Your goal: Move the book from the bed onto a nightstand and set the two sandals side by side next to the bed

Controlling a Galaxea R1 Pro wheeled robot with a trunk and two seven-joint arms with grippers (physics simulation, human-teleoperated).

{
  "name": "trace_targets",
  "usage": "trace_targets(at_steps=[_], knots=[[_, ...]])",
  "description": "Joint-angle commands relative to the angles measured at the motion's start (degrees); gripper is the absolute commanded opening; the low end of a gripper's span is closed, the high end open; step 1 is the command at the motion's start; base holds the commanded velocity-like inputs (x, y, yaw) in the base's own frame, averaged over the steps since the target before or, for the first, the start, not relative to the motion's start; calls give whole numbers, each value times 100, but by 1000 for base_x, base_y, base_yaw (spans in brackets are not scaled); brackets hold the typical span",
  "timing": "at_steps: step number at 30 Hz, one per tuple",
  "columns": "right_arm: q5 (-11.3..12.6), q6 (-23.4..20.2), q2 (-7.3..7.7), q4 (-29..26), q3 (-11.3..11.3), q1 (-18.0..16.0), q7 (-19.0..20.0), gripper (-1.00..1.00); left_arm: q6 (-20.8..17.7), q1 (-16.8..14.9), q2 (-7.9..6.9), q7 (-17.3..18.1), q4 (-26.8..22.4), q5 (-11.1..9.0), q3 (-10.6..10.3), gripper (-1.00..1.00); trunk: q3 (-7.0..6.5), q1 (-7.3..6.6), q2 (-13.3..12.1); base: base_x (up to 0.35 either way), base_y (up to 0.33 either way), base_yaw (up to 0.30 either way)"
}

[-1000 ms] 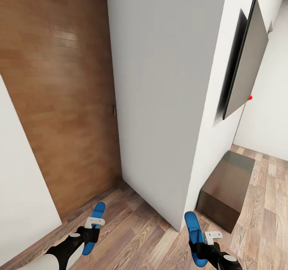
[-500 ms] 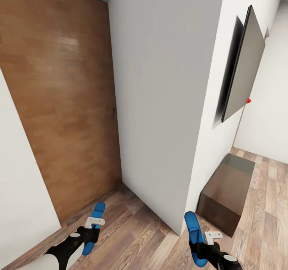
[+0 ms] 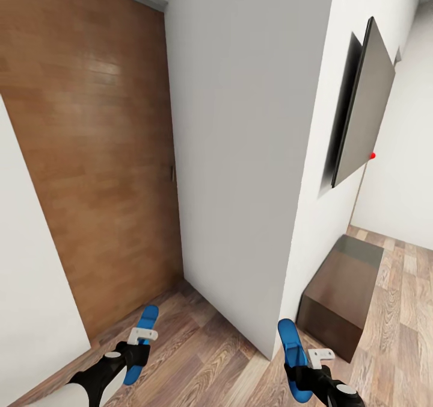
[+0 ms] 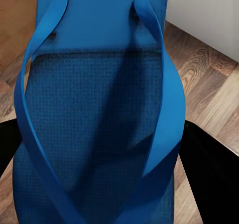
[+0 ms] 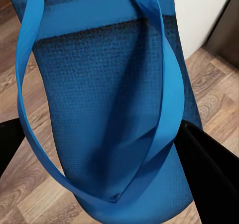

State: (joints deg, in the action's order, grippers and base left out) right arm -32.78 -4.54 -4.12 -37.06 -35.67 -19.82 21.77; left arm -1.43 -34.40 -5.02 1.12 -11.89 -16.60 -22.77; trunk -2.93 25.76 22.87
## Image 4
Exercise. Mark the sliding door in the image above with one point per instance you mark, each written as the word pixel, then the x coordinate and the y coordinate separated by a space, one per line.
pixel 17 26

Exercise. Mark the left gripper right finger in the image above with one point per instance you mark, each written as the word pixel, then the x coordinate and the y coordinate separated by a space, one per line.
pixel 213 174

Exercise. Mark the sandal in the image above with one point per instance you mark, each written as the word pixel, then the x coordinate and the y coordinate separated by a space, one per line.
pixel 102 116

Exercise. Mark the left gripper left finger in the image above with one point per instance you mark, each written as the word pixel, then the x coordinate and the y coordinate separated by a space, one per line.
pixel 10 140

